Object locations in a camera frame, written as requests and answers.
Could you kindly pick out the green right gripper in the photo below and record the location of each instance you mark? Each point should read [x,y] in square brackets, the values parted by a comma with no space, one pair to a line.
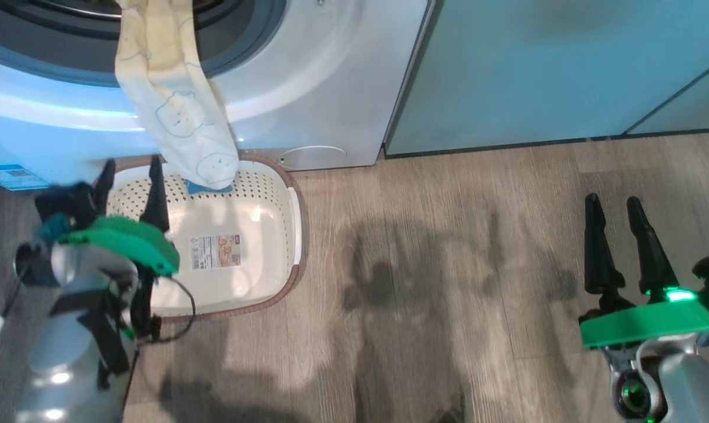
[654,320]

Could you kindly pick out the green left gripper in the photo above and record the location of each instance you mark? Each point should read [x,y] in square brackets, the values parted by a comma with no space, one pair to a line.
[125,238]

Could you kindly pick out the cream bear-print garment blue trim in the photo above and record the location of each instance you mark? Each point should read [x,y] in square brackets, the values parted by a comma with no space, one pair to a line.
[178,106]

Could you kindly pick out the narrow pale green cabinet door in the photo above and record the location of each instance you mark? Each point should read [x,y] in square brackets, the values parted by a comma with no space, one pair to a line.
[695,106]

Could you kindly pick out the white front-load washing machine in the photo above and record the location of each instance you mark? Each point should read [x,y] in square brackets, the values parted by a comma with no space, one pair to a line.
[331,88]

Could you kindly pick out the blue cabinet panel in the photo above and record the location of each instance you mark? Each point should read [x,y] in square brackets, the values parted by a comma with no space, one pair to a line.
[507,70]

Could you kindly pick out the paper label inside basket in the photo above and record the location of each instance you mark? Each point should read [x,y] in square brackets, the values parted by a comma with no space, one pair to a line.
[215,252]

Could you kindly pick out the blue energy label sticker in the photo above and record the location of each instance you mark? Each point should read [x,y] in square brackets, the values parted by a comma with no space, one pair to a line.
[10,176]

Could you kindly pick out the cream laundry basket brown rim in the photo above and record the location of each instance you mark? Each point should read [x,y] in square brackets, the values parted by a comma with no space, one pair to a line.
[260,223]

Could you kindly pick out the round white filter cover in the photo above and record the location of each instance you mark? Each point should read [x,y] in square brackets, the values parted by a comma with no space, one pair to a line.
[313,157]

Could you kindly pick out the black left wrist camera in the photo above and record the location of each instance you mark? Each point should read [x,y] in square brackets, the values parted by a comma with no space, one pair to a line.
[66,202]

